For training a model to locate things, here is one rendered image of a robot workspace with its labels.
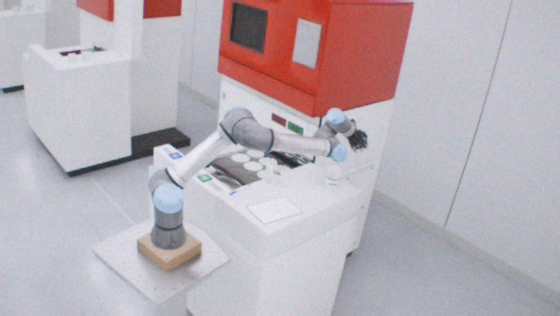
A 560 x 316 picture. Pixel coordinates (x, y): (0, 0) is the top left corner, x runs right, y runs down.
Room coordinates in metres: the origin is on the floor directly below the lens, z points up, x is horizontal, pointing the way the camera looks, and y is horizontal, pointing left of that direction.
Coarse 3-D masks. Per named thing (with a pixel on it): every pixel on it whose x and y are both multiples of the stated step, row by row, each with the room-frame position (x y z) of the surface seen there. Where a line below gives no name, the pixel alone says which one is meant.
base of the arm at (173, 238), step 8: (152, 232) 1.52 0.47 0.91; (160, 232) 1.48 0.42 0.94; (168, 232) 1.48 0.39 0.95; (176, 232) 1.50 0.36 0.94; (184, 232) 1.54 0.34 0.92; (152, 240) 1.49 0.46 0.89; (160, 240) 1.47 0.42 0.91; (168, 240) 1.48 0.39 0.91; (176, 240) 1.49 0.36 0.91; (184, 240) 1.52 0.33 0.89; (168, 248) 1.47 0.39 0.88; (176, 248) 1.48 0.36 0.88
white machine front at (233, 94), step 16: (224, 80) 2.78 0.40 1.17; (224, 96) 2.76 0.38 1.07; (240, 96) 2.66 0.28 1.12; (256, 96) 2.57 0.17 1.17; (224, 112) 2.76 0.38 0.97; (256, 112) 2.56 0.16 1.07; (272, 112) 2.47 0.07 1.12; (288, 112) 2.39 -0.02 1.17; (272, 128) 2.45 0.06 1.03; (304, 128) 2.30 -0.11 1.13
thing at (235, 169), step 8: (240, 152) 2.37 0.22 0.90; (264, 152) 2.40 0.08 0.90; (216, 160) 2.23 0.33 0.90; (224, 160) 2.25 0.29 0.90; (232, 160) 2.26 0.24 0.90; (248, 160) 2.28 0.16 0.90; (256, 160) 2.30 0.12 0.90; (280, 160) 2.33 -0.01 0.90; (224, 168) 2.16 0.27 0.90; (232, 168) 2.17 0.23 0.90; (240, 168) 2.18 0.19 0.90; (264, 168) 2.22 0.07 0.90; (232, 176) 2.08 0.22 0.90; (240, 176) 2.10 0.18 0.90; (248, 176) 2.11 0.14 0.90; (256, 176) 2.12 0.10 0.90; (248, 184) 2.03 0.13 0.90
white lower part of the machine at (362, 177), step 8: (376, 160) 2.71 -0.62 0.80; (352, 168) 2.53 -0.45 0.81; (360, 168) 2.59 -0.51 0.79; (368, 168) 2.65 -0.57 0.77; (376, 168) 2.73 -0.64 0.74; (344, 176) 2.48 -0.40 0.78; (352, 176) 2.54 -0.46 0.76; (360, 176) 2.60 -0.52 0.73; (368, 176) 2.67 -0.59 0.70; (352, 184) 2.55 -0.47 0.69; (360, 184) 2.62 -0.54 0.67; (368, 184) 2.69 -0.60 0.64; (368, 192) 2.71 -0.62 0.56; (360, 200) 2.65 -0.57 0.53; (368, 200) 2.73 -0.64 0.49; (360, 208) 2.67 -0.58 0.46; (360, 216) 2.69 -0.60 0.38; (360, 224) 2.71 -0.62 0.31; (352, 232) 2.65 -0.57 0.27; (360, 232) 2.73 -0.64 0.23; (352, 240) 2.67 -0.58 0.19; (352, 248) 2.69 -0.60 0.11
